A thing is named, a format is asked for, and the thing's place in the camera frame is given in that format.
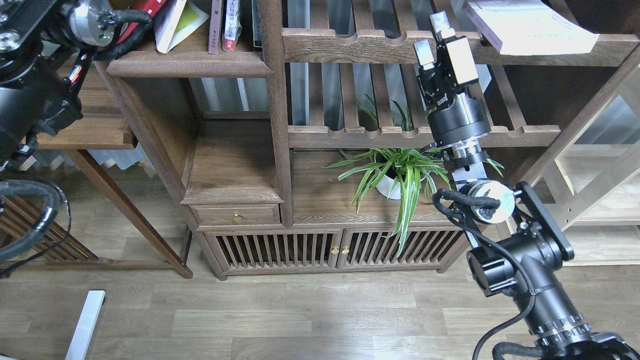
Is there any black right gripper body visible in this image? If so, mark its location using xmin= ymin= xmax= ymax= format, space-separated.
xmin=417 ymin=36 xmax=490 ymax=148

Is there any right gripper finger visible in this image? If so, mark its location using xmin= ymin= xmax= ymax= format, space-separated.
xmin=413 ymin=39 xmax=435 ymax=71
xmin=430 ymin=11 xmax=457 ymax=43

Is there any yellow green cover book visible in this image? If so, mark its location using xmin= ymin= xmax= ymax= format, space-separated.
xmin=153 ymin=0 xmax=210 ymax=54

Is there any red cover book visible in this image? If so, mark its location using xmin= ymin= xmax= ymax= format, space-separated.
xmin=117 ymin=0 xmax=166 ymax=46

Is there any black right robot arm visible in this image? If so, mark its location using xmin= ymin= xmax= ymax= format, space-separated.
xmin=414 ymin=11 xmax=639 ymax=360

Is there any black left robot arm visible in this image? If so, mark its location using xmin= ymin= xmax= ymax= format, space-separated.
xmin=0 ymin=0 xmax=153 ymax=170

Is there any light wooden shelf unit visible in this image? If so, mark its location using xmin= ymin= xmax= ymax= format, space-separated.
xmin=492 ymin=65 xmax=640 ymax=269

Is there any white lavender book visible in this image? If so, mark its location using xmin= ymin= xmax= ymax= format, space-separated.
xmin=462 ymin=0 xmax=599 ymax=56

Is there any green spider plant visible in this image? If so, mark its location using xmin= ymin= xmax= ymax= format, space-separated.
xmin=320 ymin=93 xmax=505 ymax=258

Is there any white plant pot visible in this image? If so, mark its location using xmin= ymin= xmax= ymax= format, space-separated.
xmin=375 ymin=173 xmax=402 ymax=200

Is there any dark wooden bookshelf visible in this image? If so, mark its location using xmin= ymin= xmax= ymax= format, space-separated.
xmin=100 ymin=0 xmax=639 ymax=280

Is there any dark upright book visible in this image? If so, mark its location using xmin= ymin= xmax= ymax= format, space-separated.
xmin=251 ymin=0 xmax=263 ymax=51

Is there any red white upright book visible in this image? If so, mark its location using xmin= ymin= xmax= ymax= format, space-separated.
xmin=222 ymin=0 xmax=242 ymax=52

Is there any maroon upright book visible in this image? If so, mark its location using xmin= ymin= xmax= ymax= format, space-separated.
xmin=208 ymin=0 xmax=225 ymax=55

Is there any brass drawer knob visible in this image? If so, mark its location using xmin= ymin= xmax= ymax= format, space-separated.
xmin=233 ymin=211 xmax=243 ymax=224

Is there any dark wooden side table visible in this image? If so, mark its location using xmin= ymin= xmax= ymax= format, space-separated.
xmin=35 ymin=56 xmax=194 ymax=280

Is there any white metal leg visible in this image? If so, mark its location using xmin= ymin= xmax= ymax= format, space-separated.
xmin=65 ymin=289 xmax=106 ymax=360

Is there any dark slatted wooden rack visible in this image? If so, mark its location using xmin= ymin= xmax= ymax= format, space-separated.
xmin=0 ymin=196 xmax=99 ymax=269

